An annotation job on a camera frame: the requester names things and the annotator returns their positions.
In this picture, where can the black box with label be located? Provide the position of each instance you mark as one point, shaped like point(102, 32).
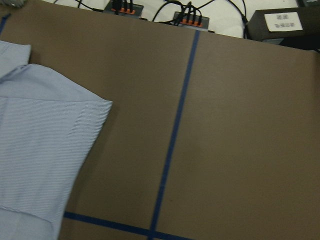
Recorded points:
point(297, 27)

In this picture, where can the light blue striped shirt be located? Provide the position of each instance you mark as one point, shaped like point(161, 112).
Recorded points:
point(48, 125)

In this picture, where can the orange USB hub near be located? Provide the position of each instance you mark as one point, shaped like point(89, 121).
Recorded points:
point(191, 21)

